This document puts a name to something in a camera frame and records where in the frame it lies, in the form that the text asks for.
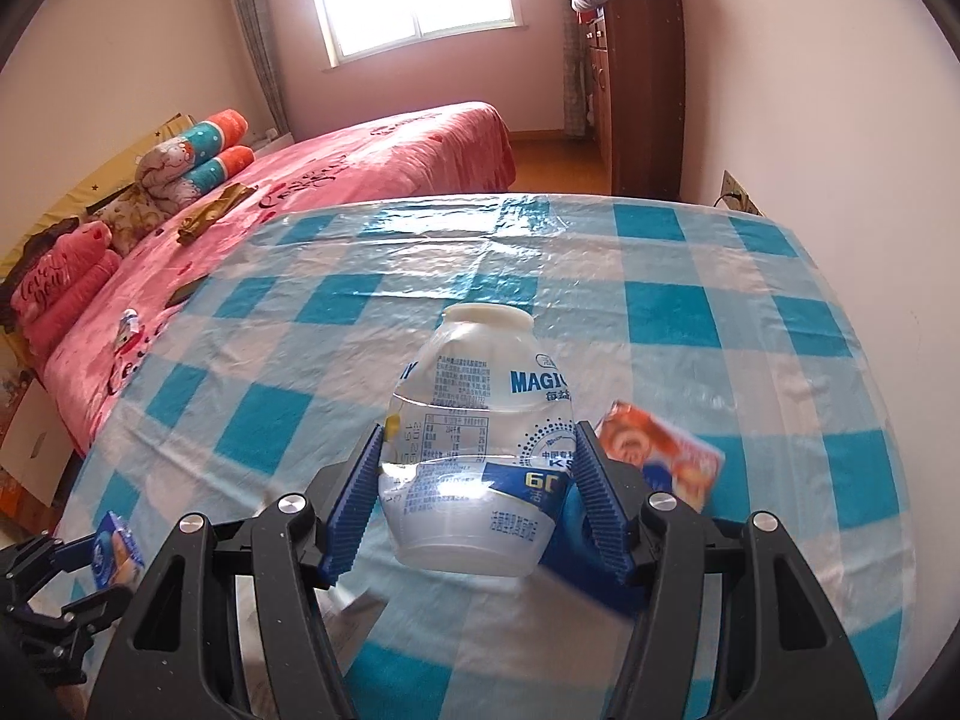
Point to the brown cloth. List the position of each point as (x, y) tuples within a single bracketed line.
[(214, 214)]

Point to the blue white checked tablecloth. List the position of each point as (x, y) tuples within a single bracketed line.
[(675, 300)]

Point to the wall socket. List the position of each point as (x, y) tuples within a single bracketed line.
[(739, 191)]

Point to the folded red blankets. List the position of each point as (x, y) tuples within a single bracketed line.
[(60, 285)]

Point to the small white bottle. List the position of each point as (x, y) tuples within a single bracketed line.
[(130, 330)]

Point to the brown patterned pillow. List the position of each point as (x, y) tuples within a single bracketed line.
[(124, 221)]

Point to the yellow headboard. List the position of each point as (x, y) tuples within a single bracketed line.
[(112, 165)]

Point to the checked curtain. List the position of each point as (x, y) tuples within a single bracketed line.
[(259, 37)]

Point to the small blue carton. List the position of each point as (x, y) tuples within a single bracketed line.
[(118, 551)]

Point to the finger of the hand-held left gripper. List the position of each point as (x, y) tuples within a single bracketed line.
[(82, 615), (64, 556)]

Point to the folded floral quilt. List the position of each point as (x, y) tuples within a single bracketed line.
[(165, 169)]

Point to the cardboard box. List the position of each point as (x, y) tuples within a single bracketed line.
[(34, 442)]

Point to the small orange printed box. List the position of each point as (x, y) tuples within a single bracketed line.
[(664, 454)]

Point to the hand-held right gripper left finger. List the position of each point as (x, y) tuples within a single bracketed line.
[(349, 510)]

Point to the brown wooden wardrobe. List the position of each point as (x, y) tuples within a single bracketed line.
[(645, 97)]

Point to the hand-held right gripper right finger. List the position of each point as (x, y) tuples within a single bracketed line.
[(604, 510)]

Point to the patterned curtain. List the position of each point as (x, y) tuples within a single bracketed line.
[(574, 67)]

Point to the bed with pink blanket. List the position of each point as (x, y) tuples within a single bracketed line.
[(360, 157)]

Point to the white plastic drink bottle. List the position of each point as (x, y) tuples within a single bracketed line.
[(472, 457)]

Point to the dark flat phone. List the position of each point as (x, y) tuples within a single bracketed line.
[(184, 294)]

